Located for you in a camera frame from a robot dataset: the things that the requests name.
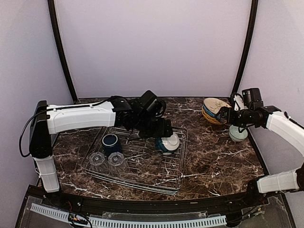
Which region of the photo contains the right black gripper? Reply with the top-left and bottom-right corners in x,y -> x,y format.
215,106 -> 253,127

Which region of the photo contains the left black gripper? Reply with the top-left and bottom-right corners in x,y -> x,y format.
135,114 -> 173,138

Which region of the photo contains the white green patterned bowl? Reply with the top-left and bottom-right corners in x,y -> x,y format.
228,125 -> 248,142

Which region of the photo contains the teal and white bowl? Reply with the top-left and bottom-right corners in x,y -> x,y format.
155,133 -> 180,156

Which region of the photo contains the yellow polka dot plate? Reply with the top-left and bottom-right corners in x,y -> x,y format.
201,108 -> 225,122

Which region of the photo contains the large beige plate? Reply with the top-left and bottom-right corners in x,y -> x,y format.
203,97 -> 231,114

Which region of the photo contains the dark blue ceramic mug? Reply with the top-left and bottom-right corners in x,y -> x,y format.
102,133 -> 122,157

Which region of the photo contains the clear glass cup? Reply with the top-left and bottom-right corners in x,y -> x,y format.
89,152 -> 107,173
108,152 -> 128,174

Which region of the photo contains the blue polka dot plate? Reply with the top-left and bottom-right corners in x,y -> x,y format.
202,105 -> 220,119

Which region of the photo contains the yellow plate with white rings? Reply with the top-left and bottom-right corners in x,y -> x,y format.
204,116 -> 227,125

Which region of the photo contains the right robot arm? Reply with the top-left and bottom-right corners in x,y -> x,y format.
215,88 -> 304,206

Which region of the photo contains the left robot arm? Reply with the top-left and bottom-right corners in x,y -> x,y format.
25,90 -> 173,207

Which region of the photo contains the wire dish rack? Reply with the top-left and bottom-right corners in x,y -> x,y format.
81,127 -> 188,195

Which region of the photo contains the black front rail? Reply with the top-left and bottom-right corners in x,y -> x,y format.
26,185 -> 279,220

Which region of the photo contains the right black frame post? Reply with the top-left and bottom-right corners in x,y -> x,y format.
231,0 -> 258,93

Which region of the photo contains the black frame post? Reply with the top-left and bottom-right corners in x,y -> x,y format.
47,0 -> 78,103
231,0 -> 258,93

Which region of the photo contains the white slotted cable duct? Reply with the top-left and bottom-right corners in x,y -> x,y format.
30,203 -> 227,228

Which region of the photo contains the left black frame post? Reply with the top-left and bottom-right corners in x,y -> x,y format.
47,0 -> 78,103

